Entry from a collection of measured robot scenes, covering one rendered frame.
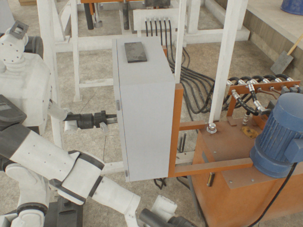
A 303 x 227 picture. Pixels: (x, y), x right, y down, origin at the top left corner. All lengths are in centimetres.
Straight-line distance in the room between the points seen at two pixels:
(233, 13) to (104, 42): 283
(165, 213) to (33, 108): 50
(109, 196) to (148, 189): 131
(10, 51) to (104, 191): 47
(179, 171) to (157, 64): 62
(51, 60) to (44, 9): 25
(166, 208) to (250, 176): 79
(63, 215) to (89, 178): 112
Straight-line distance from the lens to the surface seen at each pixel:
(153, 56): 102
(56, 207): 186
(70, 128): 136
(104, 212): 194
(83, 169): 68
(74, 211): 178
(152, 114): 93
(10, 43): 75
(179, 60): 263
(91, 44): 397
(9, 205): 223
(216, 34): 424
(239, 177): 142
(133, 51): 103
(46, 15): 124
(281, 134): 130
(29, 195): 129
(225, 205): 154
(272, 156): 141
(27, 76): 81
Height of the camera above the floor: 172
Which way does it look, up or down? 41 degrees down
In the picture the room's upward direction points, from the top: straight up
